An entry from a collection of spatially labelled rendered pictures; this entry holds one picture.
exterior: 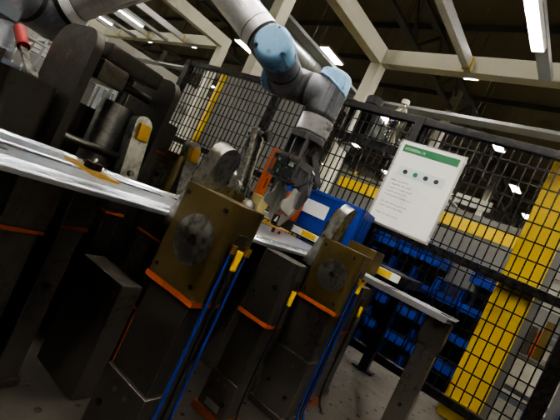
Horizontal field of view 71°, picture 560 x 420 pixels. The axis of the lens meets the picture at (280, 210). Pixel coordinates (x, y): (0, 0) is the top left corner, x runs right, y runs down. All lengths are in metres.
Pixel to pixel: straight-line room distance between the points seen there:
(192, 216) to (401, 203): 1.01
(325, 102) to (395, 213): 0.61
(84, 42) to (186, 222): 0.37
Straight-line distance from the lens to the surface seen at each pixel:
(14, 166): 0.42
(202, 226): 0.44
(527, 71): 4.91
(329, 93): 0.88
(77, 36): 0.75
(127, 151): 0.73
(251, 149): 0.97
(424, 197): 1.37
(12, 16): 0.78
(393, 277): 1.12
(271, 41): 0.78
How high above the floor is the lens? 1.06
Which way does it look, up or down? 1 degrees down
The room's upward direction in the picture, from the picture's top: 25 degrees clockwise
